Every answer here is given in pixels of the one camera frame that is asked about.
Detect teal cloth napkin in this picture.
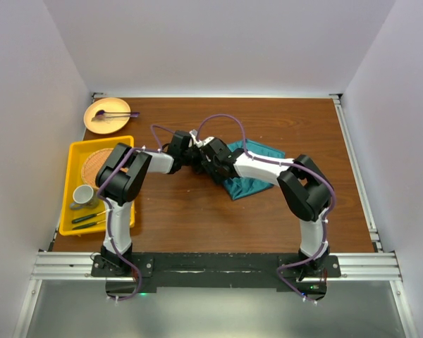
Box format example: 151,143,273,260
222,139,285,201

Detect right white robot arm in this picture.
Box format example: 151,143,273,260
195,137,336,277

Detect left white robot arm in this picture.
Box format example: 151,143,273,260
95,130,197,276

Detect purple spoon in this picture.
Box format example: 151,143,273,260
93,110,140,120

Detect beige round plate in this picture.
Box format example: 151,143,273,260
83,98,131,134

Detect orange woven round mat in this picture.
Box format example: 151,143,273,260
80,148,113,189

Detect yellow plastic tray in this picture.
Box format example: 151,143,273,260
59,135,134,236

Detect white grey mug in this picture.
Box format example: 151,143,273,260
69,184,99,211

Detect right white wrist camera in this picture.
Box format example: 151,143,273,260
196,137,215,149

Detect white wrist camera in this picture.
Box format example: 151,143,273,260
189,130,203,148
196,137,215,149

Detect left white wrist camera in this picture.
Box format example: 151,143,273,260
189,130,203,148

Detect gold utensil green handle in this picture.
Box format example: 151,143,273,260
72,220,106,230

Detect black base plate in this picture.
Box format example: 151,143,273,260
90,253,342,300

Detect gold spoon green handle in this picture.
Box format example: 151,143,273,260
71,211,106,224

